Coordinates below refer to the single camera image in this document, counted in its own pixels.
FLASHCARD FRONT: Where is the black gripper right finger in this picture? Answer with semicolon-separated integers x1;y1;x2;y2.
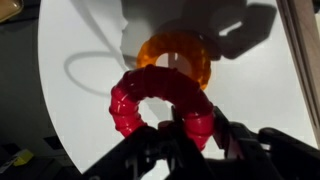
212;105;242;160

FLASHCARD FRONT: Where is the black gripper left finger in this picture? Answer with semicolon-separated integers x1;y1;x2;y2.
157;105;194;152

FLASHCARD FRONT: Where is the red ribbed ring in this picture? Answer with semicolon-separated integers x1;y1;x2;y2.
109;64;215;153

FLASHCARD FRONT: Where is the wooden slatted tray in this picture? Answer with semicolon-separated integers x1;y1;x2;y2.
275;0;320;148

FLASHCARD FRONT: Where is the small yellow box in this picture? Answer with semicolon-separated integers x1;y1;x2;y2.
11;148;35;168

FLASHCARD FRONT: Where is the tan rounded object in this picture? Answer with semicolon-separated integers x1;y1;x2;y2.
0;0;25;24

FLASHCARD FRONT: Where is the orange ribbed ring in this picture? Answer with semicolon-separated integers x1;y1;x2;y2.
135;31;213;92

